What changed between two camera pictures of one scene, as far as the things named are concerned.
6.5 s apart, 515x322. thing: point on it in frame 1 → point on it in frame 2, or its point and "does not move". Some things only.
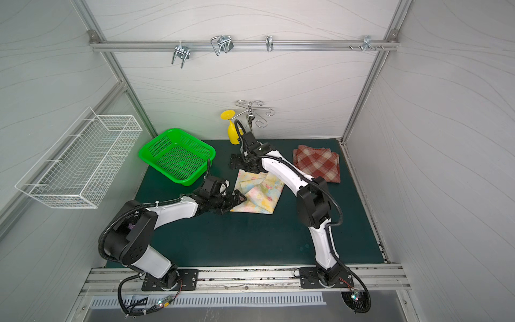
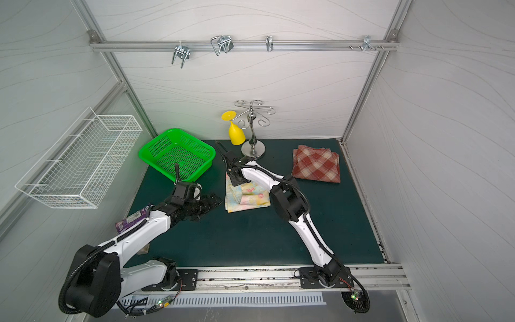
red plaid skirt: x=318 y=162 does not move
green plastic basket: x=178 y=155 does not move
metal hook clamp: x=269 y=41 does not move
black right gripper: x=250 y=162 → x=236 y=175
